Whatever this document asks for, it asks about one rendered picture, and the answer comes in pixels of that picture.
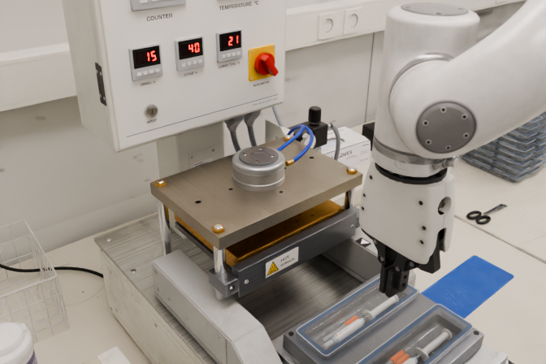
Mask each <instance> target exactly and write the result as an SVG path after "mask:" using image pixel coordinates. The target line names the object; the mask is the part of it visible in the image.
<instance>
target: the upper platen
mask: <svg viewBox="0 0 546 364"><path fill-rule="evenodd" d="M343 211H344V207H342V206H340V205H338V204H336V203H335V202H333V201H331V200H328V201H325V202H323V203H321V204H319V205H317V206H314V207H312V208H310V209H308V210H306V211H303V212H301V213H300V214H297V215H295V216H293V217H291V218H289V219H286V220H284V221H283V222H280V223H277V224H276V225H274V226H272V227H269V228H267V229H265V230H263V231H261V232H258V233H256V234H254V235H252V236H250V237H248V238H245V239H244V240H241V241H239V242H237V243H235V244H233V245H230V246H228V247H227V248H226V268H227V269H228V270H229V271H230V272H231V273H232V266H234V265H236V264H237V263H239V262H242V261H244V260H245V259H247V258H250V257H252V256H254V255H255V254H258V253H260V252H262V251H263V250H265V249H269V248H270V247H272V246H274V245H277V244H279V243H280V242H282V241H285V240H287V239H288V238H290V237H292V236H295V235H296V234H298V233H300V232H303V231H305V230H306V229H308V228H311V227H313V226H314V225H316V224H318V223H321V222H322V221H325V220H327V219H329V218H331V217H333V216H335V215H338V214H339V213H341V212H343ZM174 216H175V220H176V222H175V227H176V228H177V229H178V230H179V231H180V232H182V233H183V234H184V235H185V236H186V237H188V238H189V239H190V240H191V241H192V242H193V243H194V244H195V245H196V246H197V247H198V248H200V249H201V250H202V251H203V252H204V253H206V254H207V255H208V256H209V257H210V258H212V259H213V260H214V248H213V245H212V244H211V243H210V242H209V241H208V240H206V239H205V238H204V237H203V236H201V235H200V234H199V233H198V232H196V231H195V230H194V229H193V228H192V227H190V226H189V225H188V224H187V223H186V222H185V221H184V220H182V219H181V218H180V217H179V216H177V215H176V214H175V213H174Z"/></svg>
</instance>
